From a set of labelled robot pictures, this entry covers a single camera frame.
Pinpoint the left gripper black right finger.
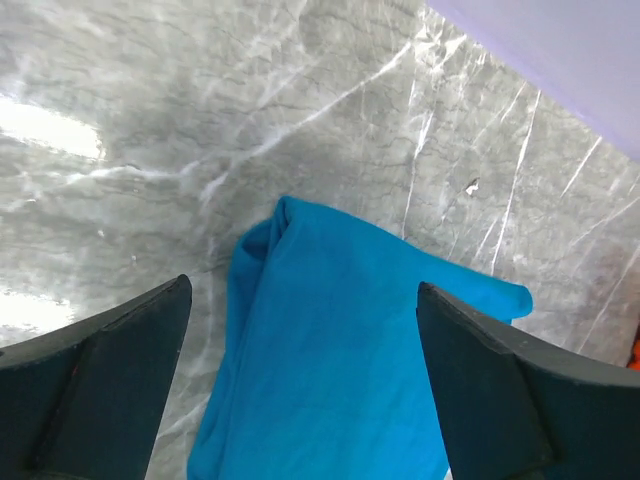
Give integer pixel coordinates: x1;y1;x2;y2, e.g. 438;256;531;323
416;283;639;479

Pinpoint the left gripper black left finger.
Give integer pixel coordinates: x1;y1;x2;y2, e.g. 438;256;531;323
1;275;192;479

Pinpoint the blue t shirt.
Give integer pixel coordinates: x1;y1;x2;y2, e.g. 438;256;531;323
187;196;533;479

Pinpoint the orange folded t shirt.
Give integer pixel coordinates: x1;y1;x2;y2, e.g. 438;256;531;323
627;331;640;370

